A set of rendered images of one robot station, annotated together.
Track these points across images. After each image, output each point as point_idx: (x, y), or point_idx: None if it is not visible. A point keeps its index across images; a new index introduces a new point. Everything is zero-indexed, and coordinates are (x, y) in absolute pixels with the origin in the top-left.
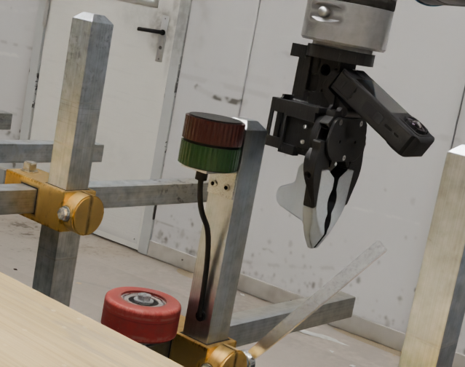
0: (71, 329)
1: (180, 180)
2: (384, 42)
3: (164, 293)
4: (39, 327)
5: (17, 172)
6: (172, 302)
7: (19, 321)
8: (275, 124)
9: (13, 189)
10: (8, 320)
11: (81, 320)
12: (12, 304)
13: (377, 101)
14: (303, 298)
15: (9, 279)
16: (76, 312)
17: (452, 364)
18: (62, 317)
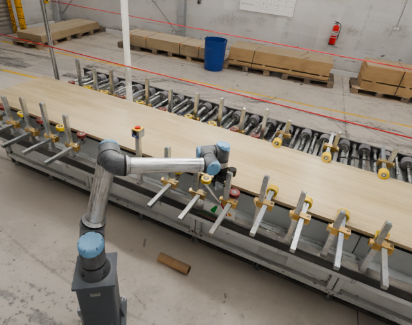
0: (236, 182)
1: (255, 226)
2: None
3: (233, 195)
4: (240, 182)
5: (271, 201)
6: (231, 192)
7: (242, 182)
8: (227, 177)
9: (267, 197)
10: (244, 182)
11: (237, 185)
12: (246, 185)
13: None
14: (218, 224)
15: (252, 191)
16: (239, 186)
17: (193, 180)
18: (239, 184)
